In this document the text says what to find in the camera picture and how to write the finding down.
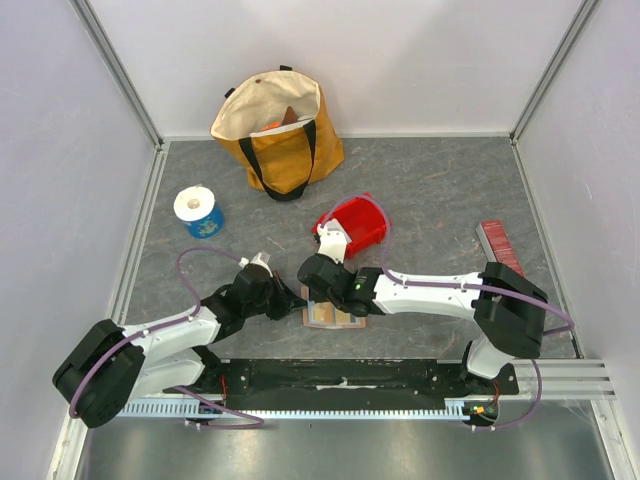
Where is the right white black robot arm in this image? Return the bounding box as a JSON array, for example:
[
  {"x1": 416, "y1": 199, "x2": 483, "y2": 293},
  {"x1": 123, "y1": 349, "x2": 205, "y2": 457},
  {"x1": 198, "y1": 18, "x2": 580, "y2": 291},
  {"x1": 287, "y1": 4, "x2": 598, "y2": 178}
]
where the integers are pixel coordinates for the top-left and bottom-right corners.
[{"x1": 298, "y1": 254, "x2": 548, "y2": 394}]

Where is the tan leather card holder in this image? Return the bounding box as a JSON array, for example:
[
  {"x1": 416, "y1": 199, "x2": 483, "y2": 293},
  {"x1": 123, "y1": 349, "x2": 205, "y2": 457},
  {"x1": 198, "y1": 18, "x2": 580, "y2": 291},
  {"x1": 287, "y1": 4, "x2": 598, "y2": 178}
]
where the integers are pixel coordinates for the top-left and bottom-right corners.
[{"x1": 301, "y1": 286, "x2": 366, "y2": 330}]

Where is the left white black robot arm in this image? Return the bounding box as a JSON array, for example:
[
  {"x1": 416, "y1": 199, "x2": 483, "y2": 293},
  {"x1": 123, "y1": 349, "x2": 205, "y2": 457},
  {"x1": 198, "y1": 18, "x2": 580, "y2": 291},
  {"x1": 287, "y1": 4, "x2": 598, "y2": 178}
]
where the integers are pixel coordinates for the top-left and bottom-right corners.
[{"x1": 52, "y1": 263, "x2": 306, "y2": 428}]

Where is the red plastic bin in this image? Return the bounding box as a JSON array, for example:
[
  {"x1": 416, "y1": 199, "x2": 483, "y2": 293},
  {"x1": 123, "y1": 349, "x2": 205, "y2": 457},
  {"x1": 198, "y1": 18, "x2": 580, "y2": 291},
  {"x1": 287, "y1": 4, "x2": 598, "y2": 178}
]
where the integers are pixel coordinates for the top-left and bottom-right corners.
[{"x1": 311, "y1": 192, "x2": 387, "y2": 260}]

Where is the slotted cable duct rail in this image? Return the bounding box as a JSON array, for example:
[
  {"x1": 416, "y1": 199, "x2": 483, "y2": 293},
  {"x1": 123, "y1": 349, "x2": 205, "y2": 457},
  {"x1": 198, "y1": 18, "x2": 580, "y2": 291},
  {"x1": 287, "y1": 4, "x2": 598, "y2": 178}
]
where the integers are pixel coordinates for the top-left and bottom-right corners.
[{"x1": 92, "y1": 396, "x2": 474, "y2": 420}]

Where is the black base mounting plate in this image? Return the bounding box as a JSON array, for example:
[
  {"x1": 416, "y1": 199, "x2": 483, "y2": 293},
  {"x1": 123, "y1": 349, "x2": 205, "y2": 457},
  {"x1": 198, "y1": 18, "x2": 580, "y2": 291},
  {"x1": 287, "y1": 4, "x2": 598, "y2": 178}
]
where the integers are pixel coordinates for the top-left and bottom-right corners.
[{"x1": 188, "y1": 359, "x2": 519, "y2": 411}]

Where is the yellow canvas tote bag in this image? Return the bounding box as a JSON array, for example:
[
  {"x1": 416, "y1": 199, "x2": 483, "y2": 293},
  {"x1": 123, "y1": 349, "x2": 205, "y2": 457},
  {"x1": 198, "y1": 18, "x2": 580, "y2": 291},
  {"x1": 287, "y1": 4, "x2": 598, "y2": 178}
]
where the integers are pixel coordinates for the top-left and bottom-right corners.
[{"x1": 210, "y1": 65, "x2": 345, "y2": 202}]

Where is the red rectangular box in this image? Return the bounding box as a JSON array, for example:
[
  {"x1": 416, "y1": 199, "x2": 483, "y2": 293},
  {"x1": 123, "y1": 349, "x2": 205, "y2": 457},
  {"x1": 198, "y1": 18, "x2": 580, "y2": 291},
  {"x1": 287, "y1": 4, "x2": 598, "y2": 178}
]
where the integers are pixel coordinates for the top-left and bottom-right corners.
[{"x1": 476, "y1": 220, "x2": 524, "y2": 276}]

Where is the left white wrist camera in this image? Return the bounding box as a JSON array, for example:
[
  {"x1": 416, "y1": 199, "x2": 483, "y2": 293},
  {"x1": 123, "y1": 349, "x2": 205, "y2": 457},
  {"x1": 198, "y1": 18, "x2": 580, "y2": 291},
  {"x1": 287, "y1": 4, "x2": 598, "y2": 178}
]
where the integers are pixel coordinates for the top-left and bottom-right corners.
[{"x1": 238, "y1": 251, "x2": 271, "y2": 271}]

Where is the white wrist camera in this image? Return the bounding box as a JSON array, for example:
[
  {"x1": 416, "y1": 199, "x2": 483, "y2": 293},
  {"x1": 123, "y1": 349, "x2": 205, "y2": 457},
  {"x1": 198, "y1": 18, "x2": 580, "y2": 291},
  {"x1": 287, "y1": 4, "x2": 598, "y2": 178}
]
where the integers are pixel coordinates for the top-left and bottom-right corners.
[
  {"x1": 317, "y1": 219, "x2": 351, "y2": 263},
  {"x1": 238, "y1": 251, "x2": 271, "y2": 271}
]

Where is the orange item inside bag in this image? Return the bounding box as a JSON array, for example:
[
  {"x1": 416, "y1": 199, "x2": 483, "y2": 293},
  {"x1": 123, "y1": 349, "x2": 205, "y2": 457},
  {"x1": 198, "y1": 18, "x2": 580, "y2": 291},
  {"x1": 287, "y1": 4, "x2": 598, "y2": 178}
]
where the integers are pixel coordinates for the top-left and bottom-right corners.
[{"x1": 260, "y1": 121, "x2": 282, "y2": 132}]

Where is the yellow credit card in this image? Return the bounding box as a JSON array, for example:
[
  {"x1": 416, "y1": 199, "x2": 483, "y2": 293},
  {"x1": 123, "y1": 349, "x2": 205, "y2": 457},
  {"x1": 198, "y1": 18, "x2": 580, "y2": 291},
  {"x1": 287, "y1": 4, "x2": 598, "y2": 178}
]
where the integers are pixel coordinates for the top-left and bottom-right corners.
[{"x1": 306, "y1": 302, "x2": 334, "y2": 327}]

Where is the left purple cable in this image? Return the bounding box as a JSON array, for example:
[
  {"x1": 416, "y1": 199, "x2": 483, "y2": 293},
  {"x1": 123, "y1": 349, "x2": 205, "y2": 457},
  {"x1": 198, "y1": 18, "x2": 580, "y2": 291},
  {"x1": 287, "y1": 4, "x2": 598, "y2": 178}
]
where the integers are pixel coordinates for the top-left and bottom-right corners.
[{"x1": 68, "y1": 245, "x2": 266, "y2": 430}]

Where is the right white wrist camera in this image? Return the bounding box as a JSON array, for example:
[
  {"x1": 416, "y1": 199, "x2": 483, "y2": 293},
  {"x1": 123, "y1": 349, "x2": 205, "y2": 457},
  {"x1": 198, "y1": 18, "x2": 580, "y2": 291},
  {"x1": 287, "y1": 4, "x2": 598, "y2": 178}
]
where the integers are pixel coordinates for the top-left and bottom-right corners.
[{"x1": 317, "y1": 219, "x2": 351, "y2": 263}]

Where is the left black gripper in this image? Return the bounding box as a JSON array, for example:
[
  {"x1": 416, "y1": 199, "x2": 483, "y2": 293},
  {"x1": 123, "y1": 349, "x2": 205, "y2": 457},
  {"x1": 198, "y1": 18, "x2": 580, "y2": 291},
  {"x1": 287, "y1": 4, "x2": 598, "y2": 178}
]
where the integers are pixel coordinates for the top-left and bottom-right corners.
[{"x1": 244, "y1": 270, "x2": 308, "y2": 321}]

